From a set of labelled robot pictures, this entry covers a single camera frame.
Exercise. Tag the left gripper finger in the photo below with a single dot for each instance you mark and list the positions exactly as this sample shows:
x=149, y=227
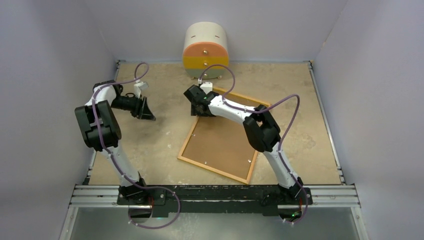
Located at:
x=138, y=112
x=146, y=113

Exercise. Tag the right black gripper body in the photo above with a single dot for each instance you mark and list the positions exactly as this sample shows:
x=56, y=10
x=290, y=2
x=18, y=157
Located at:
x=195, y=111

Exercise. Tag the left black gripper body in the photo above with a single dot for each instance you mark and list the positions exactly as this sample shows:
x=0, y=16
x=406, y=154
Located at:
x=126, y=103

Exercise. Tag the yellow wooden picture frame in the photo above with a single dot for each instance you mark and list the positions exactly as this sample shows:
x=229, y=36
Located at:
x=185, y=158

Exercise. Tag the brown frame backing board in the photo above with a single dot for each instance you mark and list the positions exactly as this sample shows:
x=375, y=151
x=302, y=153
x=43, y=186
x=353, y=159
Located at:
x=218, y=145

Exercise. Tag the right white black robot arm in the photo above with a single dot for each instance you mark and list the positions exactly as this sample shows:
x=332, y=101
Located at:
x=262, y=131

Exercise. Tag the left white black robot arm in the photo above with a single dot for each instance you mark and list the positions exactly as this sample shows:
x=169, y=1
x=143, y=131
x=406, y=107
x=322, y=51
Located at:
x=101, y=131

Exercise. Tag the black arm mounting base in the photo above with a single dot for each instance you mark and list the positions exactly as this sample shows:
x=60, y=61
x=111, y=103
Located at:
x=267, y=200

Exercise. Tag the round three-drawer mini cabinet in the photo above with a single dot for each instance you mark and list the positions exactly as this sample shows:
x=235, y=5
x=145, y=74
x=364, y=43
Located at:
x=205, y=44

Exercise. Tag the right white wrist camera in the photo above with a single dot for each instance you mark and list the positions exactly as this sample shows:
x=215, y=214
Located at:
x=206, y=86

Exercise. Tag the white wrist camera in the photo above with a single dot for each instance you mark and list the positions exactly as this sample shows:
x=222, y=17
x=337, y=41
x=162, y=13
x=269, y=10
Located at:
x=139, y=86
x=206, y=86

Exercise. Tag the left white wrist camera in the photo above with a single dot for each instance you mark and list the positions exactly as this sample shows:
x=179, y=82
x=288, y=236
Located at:
x=139, y=86

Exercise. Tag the aluminium rail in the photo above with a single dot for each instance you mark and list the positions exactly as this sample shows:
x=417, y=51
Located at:
x=323, y=196

